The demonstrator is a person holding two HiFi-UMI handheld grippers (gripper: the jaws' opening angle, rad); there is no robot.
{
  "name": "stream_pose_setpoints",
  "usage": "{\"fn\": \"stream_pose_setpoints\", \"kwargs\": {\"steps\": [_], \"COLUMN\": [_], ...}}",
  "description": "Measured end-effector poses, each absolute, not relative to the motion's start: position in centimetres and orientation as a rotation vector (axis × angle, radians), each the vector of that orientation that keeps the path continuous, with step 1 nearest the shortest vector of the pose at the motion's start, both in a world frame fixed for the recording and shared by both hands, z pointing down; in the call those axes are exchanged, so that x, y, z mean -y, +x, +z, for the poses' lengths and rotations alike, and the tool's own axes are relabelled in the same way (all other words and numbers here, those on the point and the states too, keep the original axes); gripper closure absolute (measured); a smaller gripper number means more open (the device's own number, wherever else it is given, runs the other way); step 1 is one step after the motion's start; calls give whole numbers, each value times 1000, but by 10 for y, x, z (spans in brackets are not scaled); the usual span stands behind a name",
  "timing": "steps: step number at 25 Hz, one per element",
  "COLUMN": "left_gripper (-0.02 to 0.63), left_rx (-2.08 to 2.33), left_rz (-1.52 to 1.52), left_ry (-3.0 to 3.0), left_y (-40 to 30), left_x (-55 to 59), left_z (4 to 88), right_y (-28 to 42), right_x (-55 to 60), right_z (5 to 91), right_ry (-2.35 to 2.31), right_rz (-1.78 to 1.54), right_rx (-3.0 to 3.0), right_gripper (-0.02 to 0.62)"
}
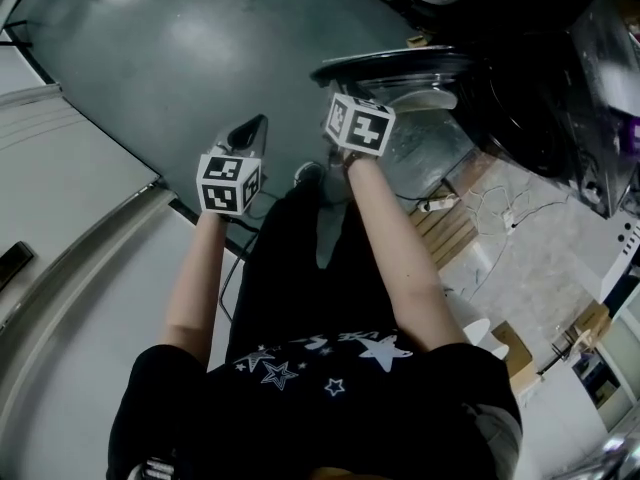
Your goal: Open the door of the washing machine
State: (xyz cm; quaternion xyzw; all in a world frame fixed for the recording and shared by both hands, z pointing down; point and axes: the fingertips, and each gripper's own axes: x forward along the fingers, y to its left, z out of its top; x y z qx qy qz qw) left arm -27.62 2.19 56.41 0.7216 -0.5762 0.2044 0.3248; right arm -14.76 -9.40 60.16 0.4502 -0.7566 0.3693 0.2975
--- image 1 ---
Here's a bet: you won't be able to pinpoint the metal base tray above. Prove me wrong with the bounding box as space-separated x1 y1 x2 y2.
344 110 482 204

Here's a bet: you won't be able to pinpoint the black trousers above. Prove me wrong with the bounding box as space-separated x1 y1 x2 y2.
223 173 402 365

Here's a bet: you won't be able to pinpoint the grey shoe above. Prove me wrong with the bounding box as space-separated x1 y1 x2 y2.
293 161 326 186

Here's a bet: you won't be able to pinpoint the black star print shirt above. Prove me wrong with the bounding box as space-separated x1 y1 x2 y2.
105 326 524 480

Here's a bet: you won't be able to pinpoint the white round stool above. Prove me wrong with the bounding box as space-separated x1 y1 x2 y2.
449 295 493 355

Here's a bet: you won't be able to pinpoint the person's left forearm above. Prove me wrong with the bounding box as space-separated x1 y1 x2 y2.
160 209 252 369

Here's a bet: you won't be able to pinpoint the person's right forearm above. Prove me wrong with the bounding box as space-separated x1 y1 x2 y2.
342 150 472 355

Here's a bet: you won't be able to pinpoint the wooden slat pallet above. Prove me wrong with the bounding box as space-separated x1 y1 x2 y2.
408 181 482 270

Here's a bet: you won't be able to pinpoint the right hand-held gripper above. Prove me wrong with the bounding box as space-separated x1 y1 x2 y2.
322 92 397 159

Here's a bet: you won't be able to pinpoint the flat black device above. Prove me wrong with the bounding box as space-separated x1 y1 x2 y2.
0 240 37 290

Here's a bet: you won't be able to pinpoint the white power strip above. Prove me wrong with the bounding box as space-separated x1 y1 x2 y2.
417 194 459 214

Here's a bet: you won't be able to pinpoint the black cable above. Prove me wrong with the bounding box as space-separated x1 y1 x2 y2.
218 211 262 321

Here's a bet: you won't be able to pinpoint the round glass washing machine door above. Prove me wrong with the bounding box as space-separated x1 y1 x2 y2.
308 44 477 115

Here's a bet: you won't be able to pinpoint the black washing machine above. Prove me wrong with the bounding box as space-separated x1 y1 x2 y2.
449 0 640 220

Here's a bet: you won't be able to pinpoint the white cable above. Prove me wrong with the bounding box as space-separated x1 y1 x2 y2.
464 183 571 289

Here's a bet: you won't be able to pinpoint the brown cardboard box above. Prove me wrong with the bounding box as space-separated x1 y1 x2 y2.
490 319 536 395

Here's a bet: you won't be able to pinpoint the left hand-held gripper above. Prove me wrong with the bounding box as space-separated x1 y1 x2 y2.
196 113 269 217

